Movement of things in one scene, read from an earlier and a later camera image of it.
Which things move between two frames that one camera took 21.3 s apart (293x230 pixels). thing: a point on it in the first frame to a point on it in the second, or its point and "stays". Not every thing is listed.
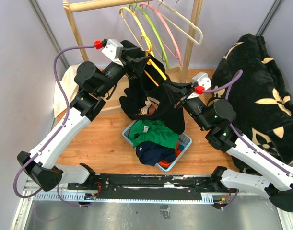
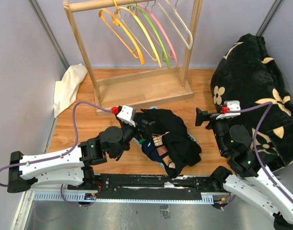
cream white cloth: [69, 90] stays
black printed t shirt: [145, 97] to [178, 147]
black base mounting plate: [123, 187] stays
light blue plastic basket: [183, 141] to [139, 142]
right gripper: [177, 96] to [201, 115]
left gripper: [136, 67] to [148, 127]
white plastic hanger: [192, 24] to [174, 27]
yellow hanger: [150, 62] to [117, 21]
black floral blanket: [267, 114] stays
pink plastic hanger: [161, 17] to [173, 52]
